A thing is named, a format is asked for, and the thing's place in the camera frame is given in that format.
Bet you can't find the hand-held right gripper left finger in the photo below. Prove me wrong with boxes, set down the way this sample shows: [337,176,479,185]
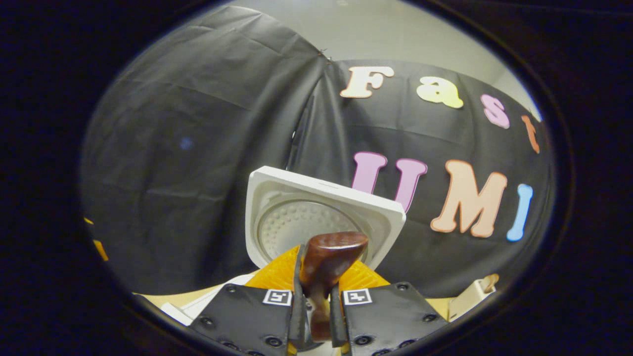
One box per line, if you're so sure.
[190,245,312,356]

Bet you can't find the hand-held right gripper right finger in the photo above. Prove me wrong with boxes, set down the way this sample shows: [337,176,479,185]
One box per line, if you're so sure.
[329,260,450,356]

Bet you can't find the dark wooden spoon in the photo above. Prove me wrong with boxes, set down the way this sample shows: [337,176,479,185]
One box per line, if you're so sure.
[299,231,369,342]

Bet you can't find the white rice cooker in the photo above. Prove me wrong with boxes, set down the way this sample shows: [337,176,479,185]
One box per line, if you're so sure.
[159,166,407,327]

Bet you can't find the white toaster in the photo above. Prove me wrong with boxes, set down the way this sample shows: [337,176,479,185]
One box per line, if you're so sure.
[448,279,490,322]

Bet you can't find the black backdrop cloth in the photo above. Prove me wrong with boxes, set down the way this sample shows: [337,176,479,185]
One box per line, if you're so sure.
[82,6,554,298]

